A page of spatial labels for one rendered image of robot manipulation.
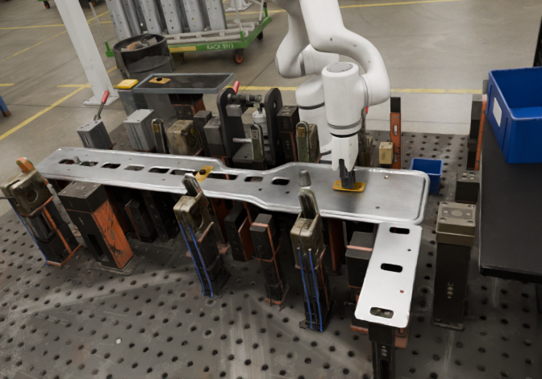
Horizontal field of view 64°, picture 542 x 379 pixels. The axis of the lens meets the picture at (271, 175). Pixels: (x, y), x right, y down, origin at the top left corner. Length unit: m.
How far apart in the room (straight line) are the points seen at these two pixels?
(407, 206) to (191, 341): 0.70
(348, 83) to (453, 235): 0.40
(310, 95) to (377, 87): 0.65
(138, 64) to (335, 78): 3.19
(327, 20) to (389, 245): 0.54
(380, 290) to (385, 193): 0.33
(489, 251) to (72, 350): 1.15
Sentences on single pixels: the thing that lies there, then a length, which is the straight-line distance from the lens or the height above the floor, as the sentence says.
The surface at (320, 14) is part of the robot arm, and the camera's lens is 1.10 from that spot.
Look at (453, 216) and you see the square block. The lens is 1.04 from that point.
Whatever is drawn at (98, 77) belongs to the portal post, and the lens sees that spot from 5.17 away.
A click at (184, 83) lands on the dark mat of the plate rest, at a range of 1.68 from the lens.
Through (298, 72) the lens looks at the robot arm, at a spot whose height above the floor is 1.13.
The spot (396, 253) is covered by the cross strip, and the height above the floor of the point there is 1.00.
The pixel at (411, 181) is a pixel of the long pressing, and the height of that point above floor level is 1.00.
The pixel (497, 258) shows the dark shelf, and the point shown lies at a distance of 1.00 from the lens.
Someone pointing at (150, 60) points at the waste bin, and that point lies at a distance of 4.07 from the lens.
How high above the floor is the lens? 1.73
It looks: 34 degrees down
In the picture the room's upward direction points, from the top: 11 degrees counter-clockwise
